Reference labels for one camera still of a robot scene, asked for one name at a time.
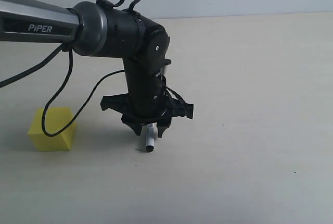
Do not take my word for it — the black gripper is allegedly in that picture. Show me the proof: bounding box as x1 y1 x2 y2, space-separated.
100 88 194 138

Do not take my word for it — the black and white marker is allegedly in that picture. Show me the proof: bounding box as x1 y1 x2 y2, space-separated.
146 123 155 153

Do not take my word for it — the yellow cube block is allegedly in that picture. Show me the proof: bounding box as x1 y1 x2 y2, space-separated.
28 107 76 152

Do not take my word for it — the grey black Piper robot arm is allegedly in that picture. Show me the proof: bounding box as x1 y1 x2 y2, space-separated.
1 0 194 137

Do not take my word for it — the black thin cable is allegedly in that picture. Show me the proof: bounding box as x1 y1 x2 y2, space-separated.
0 44 125 138

